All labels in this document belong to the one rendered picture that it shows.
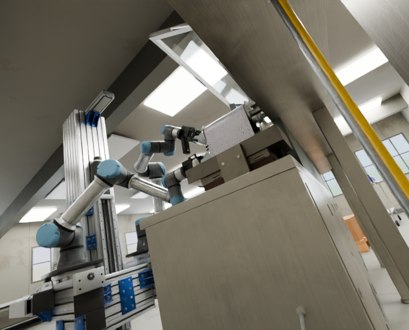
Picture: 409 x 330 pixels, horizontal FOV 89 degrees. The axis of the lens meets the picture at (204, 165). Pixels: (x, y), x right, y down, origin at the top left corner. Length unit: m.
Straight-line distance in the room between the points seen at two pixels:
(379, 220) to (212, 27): 0.86
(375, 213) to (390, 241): 0.10
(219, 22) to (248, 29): 0.08
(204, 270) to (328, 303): 0.35
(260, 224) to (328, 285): 0.21
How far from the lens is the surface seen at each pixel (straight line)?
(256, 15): 0.55
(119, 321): 1.51
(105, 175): 1.22
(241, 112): 1.03
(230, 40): 0.56
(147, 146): 1.31
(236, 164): 0.73
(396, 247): 1.03
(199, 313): 0.83
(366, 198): 1.01
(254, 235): 0.66
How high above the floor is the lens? 0.73
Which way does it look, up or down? 20 degrees up
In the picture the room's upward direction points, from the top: 17 degrees counter-clockwise
